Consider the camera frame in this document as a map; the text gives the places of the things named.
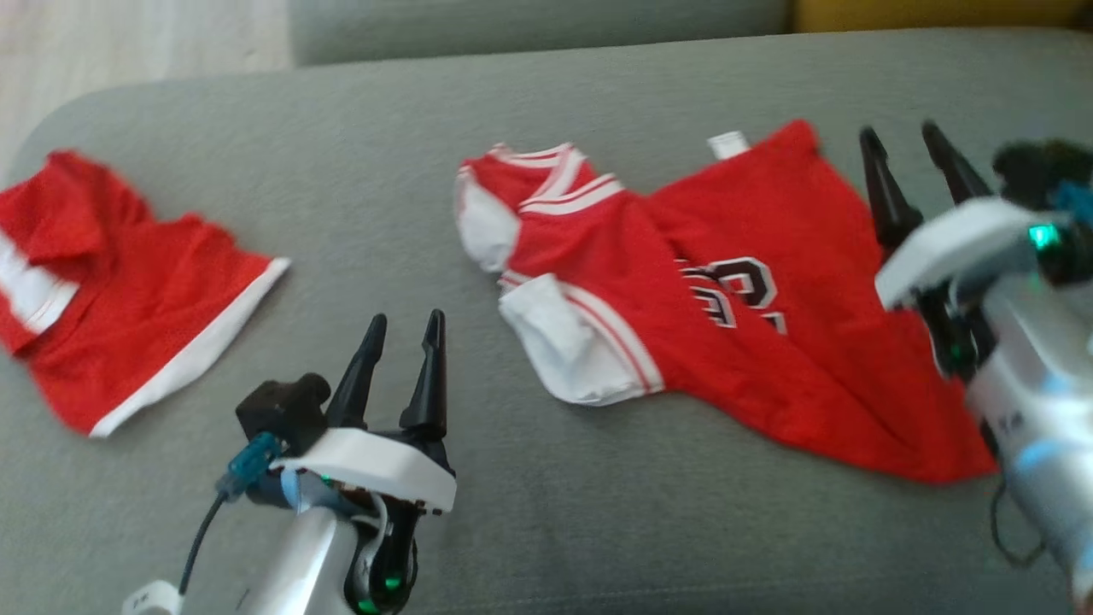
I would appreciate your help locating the red jersey with white sleeves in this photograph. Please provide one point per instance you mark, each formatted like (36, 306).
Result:
(768, 367)

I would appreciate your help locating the wrist black camera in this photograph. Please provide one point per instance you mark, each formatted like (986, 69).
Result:
(282, 410)
(1037, 171)

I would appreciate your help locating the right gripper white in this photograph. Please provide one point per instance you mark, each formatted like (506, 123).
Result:
(965, 243)

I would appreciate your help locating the large grey sofa seat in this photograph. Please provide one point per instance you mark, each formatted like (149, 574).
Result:
(512, 530)

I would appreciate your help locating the red garment with white hem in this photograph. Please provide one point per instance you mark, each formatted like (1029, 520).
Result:
(145, 316)

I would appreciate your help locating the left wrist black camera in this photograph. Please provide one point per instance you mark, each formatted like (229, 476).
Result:
(282, 410)

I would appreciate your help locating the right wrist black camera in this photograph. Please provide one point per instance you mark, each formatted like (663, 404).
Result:
(1037, 171)

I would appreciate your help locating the large yellow back cushion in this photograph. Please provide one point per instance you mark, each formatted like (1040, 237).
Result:
(922, 13)

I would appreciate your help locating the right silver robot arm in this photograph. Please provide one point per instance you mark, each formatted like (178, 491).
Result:
(1033, 384)

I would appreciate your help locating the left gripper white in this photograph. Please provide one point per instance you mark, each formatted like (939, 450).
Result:
(376, 465)

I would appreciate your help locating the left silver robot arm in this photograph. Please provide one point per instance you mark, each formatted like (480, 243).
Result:
(299, 564)

